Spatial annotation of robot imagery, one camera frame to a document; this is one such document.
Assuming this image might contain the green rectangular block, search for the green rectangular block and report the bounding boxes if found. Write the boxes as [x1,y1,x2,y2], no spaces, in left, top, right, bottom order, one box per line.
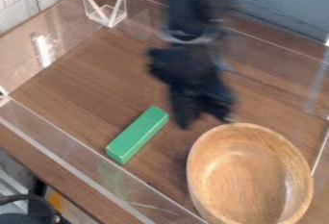
[105,106,168,164]

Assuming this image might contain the black device lower left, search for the black device lower left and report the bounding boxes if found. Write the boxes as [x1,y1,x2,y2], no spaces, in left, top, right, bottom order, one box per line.
[0,210,73,224]

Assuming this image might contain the black cable lower left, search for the black cable lower left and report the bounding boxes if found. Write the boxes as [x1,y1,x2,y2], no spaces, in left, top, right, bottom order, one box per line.
[0,193,61,224]

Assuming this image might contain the brown wooden bowl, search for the brown wooden bowl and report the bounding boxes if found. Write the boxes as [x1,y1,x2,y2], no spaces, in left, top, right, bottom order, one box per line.
[185,123,312,224]

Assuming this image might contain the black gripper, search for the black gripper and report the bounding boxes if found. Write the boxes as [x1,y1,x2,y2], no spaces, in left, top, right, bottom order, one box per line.
[148,45,234,130]

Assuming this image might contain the clear acrylic enclosure wall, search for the clear acrylic enclosure wall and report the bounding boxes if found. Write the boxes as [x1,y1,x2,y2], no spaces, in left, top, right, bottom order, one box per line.
[0,0,329,224]

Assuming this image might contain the clear acrylic corner bracket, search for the clear acrylic corner bracket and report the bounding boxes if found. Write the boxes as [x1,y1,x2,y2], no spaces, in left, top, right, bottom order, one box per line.
[81,0,127,28]

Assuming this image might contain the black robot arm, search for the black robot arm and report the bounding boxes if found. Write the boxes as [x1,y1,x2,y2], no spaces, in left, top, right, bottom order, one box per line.
[148,0,235,129]

